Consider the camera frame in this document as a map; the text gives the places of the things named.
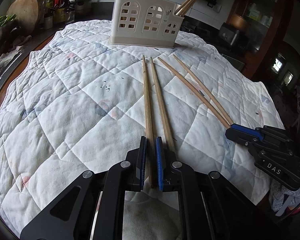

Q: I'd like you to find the dark wooden chopstick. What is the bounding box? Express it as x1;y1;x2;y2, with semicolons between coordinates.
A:
150;57;175;152
142;55;158;188

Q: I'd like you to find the black countertop appliance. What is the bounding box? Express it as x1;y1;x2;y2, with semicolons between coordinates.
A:
218;22;244;46

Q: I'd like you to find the white quilted cloth mat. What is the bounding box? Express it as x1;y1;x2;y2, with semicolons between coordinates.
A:
0;20;283;235

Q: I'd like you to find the wooden glass door cabinet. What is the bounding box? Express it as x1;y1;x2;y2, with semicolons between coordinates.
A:
227;0;293;79

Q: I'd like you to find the white plastic utensil holder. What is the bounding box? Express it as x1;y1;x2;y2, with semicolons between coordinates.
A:
110;0;184;48

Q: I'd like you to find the grey dish rag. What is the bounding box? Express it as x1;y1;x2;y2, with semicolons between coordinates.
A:
0;46;23;75

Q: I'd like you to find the small white seasoning jar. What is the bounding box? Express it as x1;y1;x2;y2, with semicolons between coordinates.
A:
44;16;53;30

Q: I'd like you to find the steel pressure cooker pot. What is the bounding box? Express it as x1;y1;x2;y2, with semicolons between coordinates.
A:
74;0;92;18

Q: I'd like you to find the steel bowl of greens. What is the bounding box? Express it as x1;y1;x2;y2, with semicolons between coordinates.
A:
0;14;16;42

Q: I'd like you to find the yellow cap oil bottle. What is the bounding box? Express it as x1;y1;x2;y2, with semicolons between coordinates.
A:
42;0;54;18

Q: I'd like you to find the round wooden cutting board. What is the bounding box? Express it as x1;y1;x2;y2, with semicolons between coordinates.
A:
7;0;41;34

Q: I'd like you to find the dark soy sauce bottle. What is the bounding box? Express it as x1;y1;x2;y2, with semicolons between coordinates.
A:
56;0;70;23

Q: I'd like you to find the white wall socket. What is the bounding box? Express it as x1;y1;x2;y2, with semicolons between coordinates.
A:
213;4;222;13

